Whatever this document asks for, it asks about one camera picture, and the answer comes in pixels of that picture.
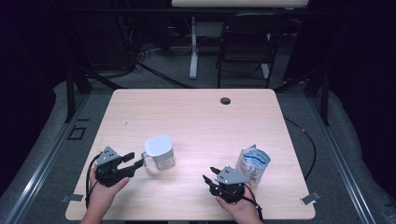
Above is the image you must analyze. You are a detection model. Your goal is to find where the person's right hand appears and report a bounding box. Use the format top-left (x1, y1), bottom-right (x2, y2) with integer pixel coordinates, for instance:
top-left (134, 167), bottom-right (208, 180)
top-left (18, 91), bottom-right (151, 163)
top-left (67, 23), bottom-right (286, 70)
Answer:
top-left (215, 186), bottom-right (260, 218)

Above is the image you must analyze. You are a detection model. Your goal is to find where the black folding chair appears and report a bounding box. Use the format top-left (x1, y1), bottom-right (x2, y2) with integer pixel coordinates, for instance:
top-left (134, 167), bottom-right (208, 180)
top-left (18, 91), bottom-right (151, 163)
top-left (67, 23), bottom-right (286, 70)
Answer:
top-left (216, 12), bottom-right (288, 89)

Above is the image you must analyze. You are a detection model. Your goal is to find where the black metal frame post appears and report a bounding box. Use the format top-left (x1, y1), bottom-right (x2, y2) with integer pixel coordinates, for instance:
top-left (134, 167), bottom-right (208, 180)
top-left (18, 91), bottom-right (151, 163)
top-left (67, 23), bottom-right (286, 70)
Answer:
top-left (274, 68), bottom-right (331, 127)
top-left (64, 66), bottom-right (92, 124)

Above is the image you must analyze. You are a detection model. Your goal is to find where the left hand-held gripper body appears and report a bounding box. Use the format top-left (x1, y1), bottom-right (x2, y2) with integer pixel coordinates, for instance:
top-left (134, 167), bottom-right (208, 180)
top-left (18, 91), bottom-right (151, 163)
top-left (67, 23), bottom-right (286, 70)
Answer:
top-left (92, 146), bottom-right (131, 189)

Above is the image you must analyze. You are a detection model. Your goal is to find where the white and blue pouch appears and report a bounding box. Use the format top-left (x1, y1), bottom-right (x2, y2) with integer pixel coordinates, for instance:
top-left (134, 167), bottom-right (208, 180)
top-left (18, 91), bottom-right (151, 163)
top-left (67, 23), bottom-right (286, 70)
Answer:
top-left (235, 144), bottom-right (272, 187)

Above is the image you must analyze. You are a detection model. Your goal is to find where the left hand-held gripper cable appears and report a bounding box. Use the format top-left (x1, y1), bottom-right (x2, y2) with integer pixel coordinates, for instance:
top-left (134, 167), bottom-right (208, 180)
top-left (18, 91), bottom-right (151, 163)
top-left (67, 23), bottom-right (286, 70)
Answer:
top-left (84, 152), bottom-right (104, 209)

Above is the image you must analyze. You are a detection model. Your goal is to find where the grey tape strip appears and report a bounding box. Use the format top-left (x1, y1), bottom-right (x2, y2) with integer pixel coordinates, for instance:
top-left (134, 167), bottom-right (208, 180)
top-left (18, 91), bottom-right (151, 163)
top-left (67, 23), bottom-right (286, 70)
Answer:
top-left (61, 193), bottom-right (84, 203)
top-left (300, 191), bottom-right (321, 205)

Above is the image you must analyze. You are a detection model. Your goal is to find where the black floor cable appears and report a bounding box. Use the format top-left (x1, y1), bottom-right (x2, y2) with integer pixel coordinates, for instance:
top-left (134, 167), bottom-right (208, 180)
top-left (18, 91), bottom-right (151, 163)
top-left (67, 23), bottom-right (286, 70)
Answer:
top-left (283, 116), bottom-right (318, 181)

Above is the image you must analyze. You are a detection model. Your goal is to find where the tangle of floor cables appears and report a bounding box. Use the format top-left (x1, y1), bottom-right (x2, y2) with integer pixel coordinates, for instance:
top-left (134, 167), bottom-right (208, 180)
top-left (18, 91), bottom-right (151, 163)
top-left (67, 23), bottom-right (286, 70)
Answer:
top-left (130, 36), bottom-right (194, 90)

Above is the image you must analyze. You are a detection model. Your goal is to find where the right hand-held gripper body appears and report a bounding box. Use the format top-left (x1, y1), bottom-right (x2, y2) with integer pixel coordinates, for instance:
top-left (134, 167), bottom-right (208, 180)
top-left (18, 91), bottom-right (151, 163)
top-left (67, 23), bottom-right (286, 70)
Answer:
top-left (207, 165), bottom-right (251, 205)

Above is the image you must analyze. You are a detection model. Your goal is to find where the aluminium floor rail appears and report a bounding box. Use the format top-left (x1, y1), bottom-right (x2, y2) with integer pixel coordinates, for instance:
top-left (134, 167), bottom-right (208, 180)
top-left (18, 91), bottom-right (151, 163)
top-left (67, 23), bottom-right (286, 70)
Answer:
top-left (306, 96), bottom-right (377, 224)
top-left (3, 92), bottom-right (92, 224)

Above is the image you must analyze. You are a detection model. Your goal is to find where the hand-held gripper cable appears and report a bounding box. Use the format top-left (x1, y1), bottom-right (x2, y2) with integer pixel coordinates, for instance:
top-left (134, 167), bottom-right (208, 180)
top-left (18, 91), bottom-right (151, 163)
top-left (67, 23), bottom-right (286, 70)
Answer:
top-left (243, 183), bottom-right (265, 223)
top-left (84, 152), bottom-right (104, 209)

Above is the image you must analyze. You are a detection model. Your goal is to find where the person's left hand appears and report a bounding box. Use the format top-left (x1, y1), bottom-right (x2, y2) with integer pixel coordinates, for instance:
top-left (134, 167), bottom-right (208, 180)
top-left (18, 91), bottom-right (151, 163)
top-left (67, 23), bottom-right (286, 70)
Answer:
top-left (87, 169), bottom-right (131, 216)

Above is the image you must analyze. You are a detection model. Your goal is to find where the right hand-held gripper cable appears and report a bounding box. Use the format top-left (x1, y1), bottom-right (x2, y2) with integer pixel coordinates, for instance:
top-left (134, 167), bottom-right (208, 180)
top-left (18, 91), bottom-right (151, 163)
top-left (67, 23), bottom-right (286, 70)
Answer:
top-left (243, 183), bottom-right (265, 223)

